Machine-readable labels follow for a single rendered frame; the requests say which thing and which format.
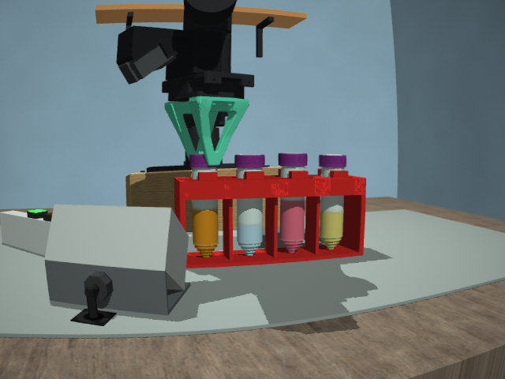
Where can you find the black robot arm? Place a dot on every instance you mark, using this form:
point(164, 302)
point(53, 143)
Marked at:
point(141, 50)

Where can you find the pale grey flat mat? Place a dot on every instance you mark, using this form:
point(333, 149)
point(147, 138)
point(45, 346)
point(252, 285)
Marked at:
point(408, 257)

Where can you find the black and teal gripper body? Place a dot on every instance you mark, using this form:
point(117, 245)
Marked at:
point(224, 84)

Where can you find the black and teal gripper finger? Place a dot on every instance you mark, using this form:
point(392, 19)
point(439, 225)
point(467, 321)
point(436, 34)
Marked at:
point(200, 107)
point(175, 111)

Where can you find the purple screw cap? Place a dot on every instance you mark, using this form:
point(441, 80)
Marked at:
point(293, 159)
point(332, 161)
point(198, 160)
point(249, 161)

